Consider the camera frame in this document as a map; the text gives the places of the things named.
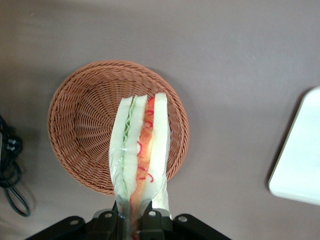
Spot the triangle sandwich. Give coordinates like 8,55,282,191
108,92,174,240

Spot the black coiled cable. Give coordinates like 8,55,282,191
0,114,32,218

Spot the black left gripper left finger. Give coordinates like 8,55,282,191
91,209,126,240

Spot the round brown wicker basket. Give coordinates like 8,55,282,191
46,59,191,197

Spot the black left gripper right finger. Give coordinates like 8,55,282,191
138,208,174,240

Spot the beige plastic tray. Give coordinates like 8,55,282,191
267,85,320,207

